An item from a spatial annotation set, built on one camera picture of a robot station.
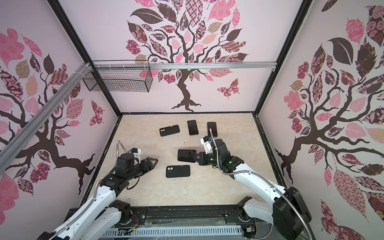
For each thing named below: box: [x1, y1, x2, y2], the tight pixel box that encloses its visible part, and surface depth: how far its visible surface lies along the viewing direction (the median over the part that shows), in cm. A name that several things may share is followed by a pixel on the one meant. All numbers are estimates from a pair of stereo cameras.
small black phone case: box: [159, 125, 180, 137], surface depth 112 cm
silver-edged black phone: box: [187, 120, 199, 136], surface depth 112 cm
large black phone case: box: [166, 165, 190, 178], surface depth 91 cm
